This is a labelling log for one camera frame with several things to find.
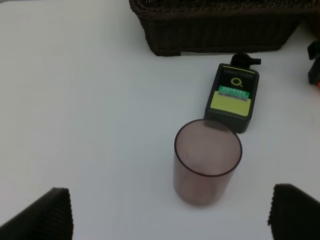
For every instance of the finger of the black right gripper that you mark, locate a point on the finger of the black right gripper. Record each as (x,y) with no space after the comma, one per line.
(314,55)

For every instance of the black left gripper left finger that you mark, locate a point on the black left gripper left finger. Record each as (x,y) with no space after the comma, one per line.
(48,218)

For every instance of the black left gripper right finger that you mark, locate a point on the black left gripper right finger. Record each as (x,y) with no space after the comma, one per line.
(294,215)

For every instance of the black green pump bottle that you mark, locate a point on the black green pump bottle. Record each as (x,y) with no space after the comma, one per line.
(232,97)

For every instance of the translucent purple plastic cup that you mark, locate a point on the translucent purple plastic cup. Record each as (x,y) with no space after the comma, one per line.
(206,154)

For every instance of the dark brown wicker basket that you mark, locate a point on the dark brown wicker basket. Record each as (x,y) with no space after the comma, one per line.
(173,27)

